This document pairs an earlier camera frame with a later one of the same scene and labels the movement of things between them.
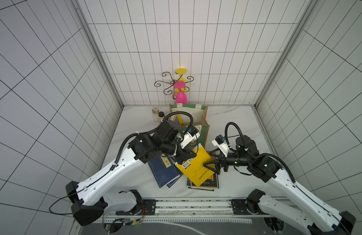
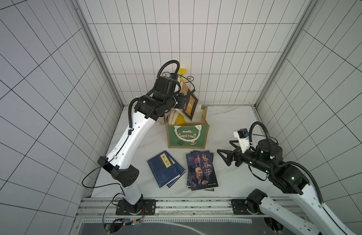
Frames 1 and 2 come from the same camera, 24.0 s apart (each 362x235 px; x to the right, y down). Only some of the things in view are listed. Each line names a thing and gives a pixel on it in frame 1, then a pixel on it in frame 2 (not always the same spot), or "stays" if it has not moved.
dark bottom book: [212, 182] to [189, 105]
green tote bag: [187, 115] stays
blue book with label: [163, 170] stays
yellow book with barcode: [194, 168] to [180, 121]
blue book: [180, 173] stays
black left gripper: [185, 152] to [181, 103]
